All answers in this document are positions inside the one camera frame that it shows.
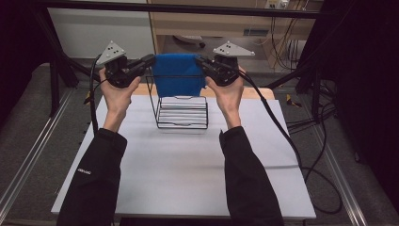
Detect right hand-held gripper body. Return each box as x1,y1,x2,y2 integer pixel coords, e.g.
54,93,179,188
205,40,256,88

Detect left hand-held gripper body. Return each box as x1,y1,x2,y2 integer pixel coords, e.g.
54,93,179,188
96,40,143,89

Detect blue cloth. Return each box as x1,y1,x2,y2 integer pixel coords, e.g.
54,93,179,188
152,53,207,99

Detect black wire rack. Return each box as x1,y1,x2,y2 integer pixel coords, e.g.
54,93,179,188
145,56,210,130

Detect person's left hand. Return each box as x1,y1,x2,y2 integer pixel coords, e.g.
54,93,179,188
99,67,142,116

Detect person's right hand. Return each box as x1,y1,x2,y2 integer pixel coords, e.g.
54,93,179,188
205,65,246,111

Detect office chair base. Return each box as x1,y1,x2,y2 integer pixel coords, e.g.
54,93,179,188
173,34,207,49

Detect wooden table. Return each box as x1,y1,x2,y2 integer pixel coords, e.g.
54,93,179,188
106,82,276,101

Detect light wooden desk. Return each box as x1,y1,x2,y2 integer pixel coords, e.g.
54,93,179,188
147,0,324,65

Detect yellow black floor tape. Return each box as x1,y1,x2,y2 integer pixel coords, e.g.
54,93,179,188
285,93,302,108
83,88,97,105

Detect white cabinet panel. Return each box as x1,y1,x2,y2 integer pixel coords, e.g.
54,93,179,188
46,8,156,60

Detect white power strip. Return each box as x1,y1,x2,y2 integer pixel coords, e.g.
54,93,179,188
264,0,290,9

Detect black curtain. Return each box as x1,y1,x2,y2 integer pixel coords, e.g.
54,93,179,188
0,0,51,126
309,0,399,215

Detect white table cover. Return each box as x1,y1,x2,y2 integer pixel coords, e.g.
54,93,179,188
51,93,317,219

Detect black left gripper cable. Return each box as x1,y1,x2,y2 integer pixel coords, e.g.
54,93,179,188
88,55,105,137

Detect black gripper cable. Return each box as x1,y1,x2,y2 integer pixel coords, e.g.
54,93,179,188
88,55,105,137
237,70,343,216

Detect black metal frame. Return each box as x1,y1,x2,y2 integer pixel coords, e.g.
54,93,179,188
32,0,333,123

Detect hanging cable bundle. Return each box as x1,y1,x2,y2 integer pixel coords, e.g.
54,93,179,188
270,17,308,72

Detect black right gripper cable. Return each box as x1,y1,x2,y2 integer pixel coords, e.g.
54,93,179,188
237,70,343,216

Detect black floor cables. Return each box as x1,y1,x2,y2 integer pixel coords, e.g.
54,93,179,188
285,79,339,135

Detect aluminium floor rail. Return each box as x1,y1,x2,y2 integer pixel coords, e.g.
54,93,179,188
0,89,75,218
309,125,369,226

